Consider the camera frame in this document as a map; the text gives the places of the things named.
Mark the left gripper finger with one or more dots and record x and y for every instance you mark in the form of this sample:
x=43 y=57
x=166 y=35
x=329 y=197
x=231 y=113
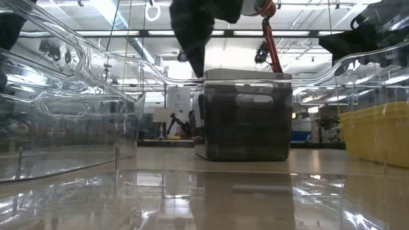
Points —
x=188 y=38
x=203 y=38

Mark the yellow plastic basket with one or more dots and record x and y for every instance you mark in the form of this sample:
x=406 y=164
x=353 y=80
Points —
x=351 y=117
x=377 y=147

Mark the clear plastic basket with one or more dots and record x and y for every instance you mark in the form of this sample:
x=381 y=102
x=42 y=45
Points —
x=204 y=204
x=64 y=137

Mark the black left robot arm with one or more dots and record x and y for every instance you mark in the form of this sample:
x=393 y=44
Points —
x=11 y=30

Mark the black background robot arm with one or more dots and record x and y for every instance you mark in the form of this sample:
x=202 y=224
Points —
x=174 y=123

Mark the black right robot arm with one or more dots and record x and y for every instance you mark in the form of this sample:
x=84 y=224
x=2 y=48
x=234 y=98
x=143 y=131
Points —
x=383 y=16

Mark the white board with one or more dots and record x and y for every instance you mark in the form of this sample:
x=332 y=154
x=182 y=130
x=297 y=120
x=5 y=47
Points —
x=179 y=102

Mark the red desk lamp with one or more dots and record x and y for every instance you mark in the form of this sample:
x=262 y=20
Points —
x=271 y=41

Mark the grey plastic basket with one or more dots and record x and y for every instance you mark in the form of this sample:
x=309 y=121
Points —
x=246 y=134

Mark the blue bin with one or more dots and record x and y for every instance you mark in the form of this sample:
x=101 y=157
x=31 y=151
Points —
x=300 y=136

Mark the black aluminium table frame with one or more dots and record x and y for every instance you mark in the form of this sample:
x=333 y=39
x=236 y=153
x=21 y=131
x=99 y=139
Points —
x=159 y=143

